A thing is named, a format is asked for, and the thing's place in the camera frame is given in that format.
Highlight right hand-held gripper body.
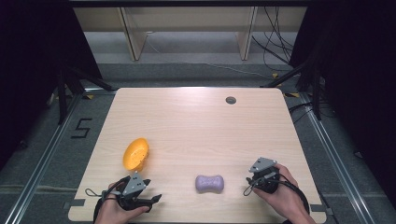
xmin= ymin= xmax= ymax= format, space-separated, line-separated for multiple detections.
xmin=247 ymin=156 xmax=281 ymax=194

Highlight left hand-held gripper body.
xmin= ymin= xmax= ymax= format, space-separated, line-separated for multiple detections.
xmin=116 ymin=171 xmax=152 ymax=213

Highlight orange soap dish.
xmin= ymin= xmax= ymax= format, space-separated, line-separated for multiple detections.
xmin=122 ymin=137 xmax=150 ymax=173

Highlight purple soap bar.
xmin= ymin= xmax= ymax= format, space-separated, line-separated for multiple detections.
xmin=194 ymin=175 xmax=225 ymax=194

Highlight person's right hand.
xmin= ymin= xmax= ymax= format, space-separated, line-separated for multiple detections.
xmin=252 ymin=163 xmax=316 ymax=222

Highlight person's left hand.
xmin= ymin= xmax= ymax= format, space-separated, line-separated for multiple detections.
xmin=94 ymin=182 xmax=151 ymax=224

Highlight black tape strip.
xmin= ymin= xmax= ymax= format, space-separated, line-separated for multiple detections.
xmin=310 ymin=203 xmax=334 ymax=217
xmin=63 ymin=198 xmax=86 ymax=210

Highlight black metal stand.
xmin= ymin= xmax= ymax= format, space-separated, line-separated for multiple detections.
xmin=56 ymin=65 xmax=117 ymax=126
xmin=261 ymin=52 xmax=323 ymax=121

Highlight black curtain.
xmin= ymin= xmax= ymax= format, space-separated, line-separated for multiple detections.
xmin=0 ymin=0 xmax=105 ymax=171
xmin=289 ymin=0 xmax=396 ymax=207

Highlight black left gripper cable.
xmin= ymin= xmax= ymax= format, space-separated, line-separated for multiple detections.
xmin=84 ymin=175 xmax=132 ymax=224

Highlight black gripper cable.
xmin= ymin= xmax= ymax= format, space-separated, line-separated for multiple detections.
xmin=243 ymin=177 xmax=311 ymax=216
xmin=84 ymin=175 xmax=132 ymax=224

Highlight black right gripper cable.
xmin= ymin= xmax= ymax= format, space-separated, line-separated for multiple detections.
xmin=243 ymin=177 xmax=311 ymax=216

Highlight aluminium floor rail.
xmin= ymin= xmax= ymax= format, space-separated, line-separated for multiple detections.
xmin=2 ymin=92 xmax=82 ymax=224
xmin=299 ymin=92 xmax=372 ymax=224

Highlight white floor cable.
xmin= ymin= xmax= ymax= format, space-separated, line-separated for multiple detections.
xmin=145 ymin=30 xmax=276 ymax=80

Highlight bundle of black cables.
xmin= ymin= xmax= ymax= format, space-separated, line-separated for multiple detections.
xmin=251 ymin=6 xmax=296 ymax=73

